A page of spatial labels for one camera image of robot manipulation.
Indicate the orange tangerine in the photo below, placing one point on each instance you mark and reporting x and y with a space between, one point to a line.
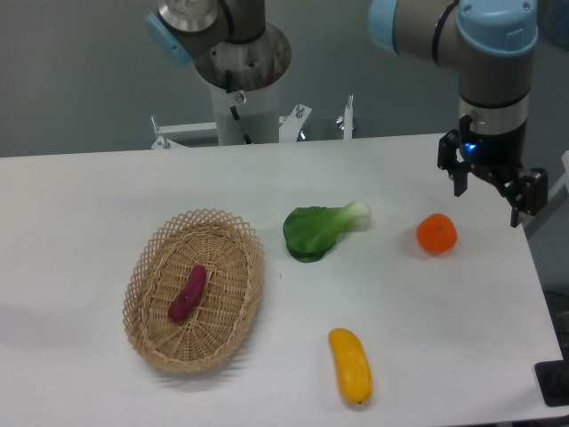
436 234

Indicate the green bok choy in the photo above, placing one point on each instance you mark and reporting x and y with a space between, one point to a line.
311 232

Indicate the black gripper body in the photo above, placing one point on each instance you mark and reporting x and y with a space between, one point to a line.
491 156

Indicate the woven wicker basket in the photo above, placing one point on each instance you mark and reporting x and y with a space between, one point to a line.
229 249

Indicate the white metal mounting frame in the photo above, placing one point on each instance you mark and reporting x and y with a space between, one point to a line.
284 126

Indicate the yellow mango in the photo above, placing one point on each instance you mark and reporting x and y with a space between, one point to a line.
353 372

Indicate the black box at edge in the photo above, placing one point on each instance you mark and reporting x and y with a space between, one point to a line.
552 377

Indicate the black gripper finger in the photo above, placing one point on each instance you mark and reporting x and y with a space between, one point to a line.
527 194
447 160

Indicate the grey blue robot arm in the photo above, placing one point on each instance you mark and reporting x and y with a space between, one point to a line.
489 44

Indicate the purple sweet potato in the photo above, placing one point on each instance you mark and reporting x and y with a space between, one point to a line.
189 296

